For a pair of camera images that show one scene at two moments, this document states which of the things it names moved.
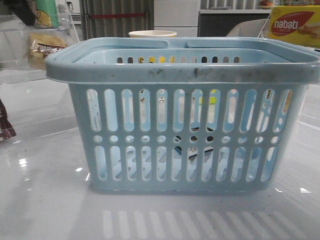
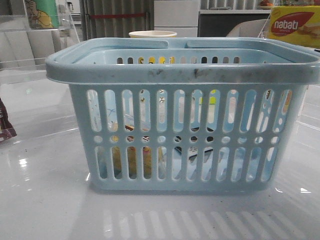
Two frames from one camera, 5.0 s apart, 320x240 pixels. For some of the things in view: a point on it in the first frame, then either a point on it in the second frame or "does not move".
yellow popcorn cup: x=152 y=34 does not move
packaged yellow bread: x=40 y=45 to x=132 y=161
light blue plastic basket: x=185 y=114 does not move
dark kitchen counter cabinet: x=220 y=23 does not move
